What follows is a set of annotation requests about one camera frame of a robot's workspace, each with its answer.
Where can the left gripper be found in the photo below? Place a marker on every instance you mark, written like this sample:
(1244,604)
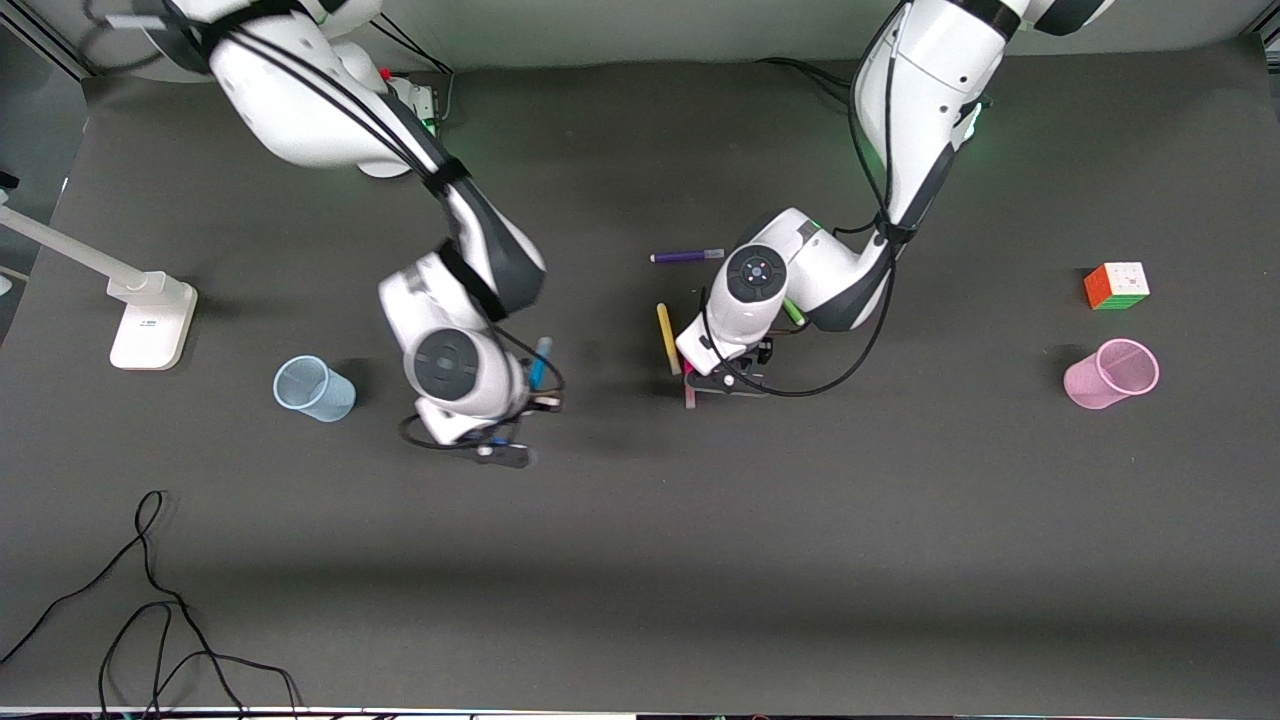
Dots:
(762,353)

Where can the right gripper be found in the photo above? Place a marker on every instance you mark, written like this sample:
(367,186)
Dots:
(541,402)

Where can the blue marker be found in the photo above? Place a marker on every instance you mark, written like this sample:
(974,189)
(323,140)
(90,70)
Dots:
(540,362)

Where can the pink marker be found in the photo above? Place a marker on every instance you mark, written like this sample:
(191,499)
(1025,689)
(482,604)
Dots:
(689,398)

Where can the yellow marker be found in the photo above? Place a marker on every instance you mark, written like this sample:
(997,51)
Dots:
(667,335)

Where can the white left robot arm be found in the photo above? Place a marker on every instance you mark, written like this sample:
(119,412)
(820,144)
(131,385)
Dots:
(930,100)

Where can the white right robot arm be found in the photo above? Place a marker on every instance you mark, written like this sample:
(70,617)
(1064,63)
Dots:
(300,100)

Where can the green marker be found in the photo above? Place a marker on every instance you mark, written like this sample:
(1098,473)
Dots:
(794,312)

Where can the purple marker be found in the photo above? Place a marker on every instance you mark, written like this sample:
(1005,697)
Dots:
(685,256)

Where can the dark grey table mat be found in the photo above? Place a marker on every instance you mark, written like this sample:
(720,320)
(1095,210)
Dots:
(640,550)

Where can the translucent blue plastic cup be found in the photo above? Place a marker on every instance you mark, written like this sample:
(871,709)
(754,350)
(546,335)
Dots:
(315,390)

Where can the translucent pink plastic cup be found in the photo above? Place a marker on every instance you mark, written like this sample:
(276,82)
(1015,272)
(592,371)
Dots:
(1105,378)

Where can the colourful puzzle cube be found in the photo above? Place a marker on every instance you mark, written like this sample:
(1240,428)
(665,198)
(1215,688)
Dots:
(1115,286)

